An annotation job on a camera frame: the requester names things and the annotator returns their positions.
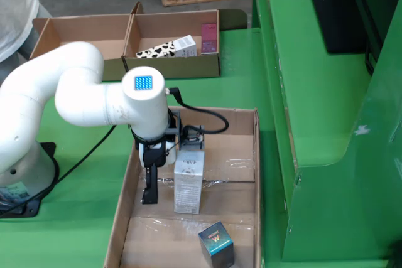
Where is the person in white shirt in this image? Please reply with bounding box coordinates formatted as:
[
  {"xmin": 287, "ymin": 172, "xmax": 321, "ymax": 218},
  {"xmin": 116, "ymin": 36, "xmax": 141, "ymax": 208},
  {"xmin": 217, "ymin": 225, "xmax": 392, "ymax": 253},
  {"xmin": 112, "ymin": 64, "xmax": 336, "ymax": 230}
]
[{"xmin": 0, "ymin": 0, "xmax": 40, "ymax": 63}]

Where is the black power cable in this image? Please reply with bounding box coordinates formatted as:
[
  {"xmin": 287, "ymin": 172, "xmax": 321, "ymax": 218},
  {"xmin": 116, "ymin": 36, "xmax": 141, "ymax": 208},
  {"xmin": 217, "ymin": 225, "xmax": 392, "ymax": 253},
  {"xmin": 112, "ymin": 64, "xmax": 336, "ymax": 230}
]
[{"xmin": 0, "ymin": 125, "xmax": 117, "ymax": 215}]

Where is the cow print carton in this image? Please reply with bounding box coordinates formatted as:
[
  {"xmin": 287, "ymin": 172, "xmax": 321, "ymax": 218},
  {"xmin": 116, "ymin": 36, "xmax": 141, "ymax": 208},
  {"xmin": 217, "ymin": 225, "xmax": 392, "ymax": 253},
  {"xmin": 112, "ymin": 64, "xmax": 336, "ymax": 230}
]
[{"xmin": 135, "ymin": 35, "xmax": 198, "ymax": 59}]

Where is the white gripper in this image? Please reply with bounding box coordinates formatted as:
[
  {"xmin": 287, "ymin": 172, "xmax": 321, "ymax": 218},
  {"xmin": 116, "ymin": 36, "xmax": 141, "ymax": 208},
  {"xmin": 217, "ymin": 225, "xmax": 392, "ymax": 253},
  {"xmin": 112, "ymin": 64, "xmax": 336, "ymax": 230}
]
[{"xmin": 140, "ymin": 141, "xmax": 179, "ymax": 205}]

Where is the empty cardboard box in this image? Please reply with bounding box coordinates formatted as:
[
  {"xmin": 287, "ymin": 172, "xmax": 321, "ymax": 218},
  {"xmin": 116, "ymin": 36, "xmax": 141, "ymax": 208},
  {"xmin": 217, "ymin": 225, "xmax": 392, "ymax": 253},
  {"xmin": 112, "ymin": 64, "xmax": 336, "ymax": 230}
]
[{"xmin": 30, "ymin": 13, "xmax": 133, "ymax": 82}]

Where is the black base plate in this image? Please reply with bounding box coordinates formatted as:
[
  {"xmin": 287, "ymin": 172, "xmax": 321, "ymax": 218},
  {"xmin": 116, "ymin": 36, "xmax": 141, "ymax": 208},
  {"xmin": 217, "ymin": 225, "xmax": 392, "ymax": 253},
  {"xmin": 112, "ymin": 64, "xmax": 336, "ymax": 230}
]
[{"xmin": 0, "ymin": 142, "xmax": 60, "ymax": 218}]

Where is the large shallow cardboard tray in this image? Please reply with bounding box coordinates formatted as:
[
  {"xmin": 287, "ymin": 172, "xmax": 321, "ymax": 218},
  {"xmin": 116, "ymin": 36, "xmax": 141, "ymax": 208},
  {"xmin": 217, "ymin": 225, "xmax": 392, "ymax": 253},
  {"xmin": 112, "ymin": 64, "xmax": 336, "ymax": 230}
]
[{"xmin": 103, "ymin": 107, "xmax": 262, "ymax": 268}]

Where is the pink product box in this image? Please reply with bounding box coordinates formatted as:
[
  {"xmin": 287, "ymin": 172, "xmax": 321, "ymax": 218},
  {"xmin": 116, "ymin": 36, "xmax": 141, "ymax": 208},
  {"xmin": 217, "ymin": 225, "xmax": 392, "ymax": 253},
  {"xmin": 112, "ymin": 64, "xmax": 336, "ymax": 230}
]
[{"xmin": 200, "ymin": 23, "xmax": 219, "ymax": 55}]

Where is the tall white product box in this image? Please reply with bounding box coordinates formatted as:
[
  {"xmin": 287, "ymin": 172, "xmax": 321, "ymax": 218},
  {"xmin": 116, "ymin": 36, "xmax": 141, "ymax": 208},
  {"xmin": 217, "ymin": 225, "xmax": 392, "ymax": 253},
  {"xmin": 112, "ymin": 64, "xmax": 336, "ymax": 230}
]
[{"xmin": 173, "ymin": 150, "xmax": 205, "ymax": 215}]

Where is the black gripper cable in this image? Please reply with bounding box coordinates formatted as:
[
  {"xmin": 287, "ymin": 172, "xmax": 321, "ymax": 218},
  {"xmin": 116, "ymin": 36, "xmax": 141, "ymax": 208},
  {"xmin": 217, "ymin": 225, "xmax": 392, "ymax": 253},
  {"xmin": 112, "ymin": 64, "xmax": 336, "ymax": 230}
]
[{"xmin": 165, "ymin": 87, "xmax": 229, "ymax": 134}]

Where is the cardboard box with olive flap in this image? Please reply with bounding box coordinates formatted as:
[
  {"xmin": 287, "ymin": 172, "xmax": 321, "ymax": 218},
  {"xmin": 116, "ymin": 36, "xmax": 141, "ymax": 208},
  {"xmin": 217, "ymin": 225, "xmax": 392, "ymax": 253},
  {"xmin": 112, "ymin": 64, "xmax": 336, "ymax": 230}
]
[{"xmin": 121, "ymin": 1, "xmax": 248, "ymax": 80}]

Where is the black cable loop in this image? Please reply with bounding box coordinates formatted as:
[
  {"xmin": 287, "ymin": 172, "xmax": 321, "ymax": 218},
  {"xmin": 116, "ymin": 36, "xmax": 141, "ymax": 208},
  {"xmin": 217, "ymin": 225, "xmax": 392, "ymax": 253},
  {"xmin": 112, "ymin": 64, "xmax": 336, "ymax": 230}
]
[{"xmin": 364, "ymin": 43, "xmax": 378, "ymax": 76}]

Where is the black flat monitor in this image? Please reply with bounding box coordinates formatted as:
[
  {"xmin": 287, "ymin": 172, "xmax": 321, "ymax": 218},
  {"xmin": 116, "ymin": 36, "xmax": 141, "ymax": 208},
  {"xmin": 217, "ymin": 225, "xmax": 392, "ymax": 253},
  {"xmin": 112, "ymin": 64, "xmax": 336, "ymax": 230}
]
[{"xmin": 303, "ymin": 0, "xmax": 384, "ymax": 55}]

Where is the blue box with W print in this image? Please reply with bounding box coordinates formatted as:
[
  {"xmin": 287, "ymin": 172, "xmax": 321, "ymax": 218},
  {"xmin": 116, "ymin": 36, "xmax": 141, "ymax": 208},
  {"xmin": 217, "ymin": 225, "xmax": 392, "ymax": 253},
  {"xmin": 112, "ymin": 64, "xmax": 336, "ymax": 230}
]
[{"xmin": 197, "ymin": 220, "xmax": 235, "ymax": 268}]

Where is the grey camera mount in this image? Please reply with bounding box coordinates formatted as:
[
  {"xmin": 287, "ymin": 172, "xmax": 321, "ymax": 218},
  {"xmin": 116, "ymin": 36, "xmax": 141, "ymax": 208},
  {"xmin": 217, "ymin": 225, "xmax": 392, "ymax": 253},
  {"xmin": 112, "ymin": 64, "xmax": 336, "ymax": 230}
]
[{"xmin": 130, "ymin": 108, "xmax": 207, "ymax": 153}]

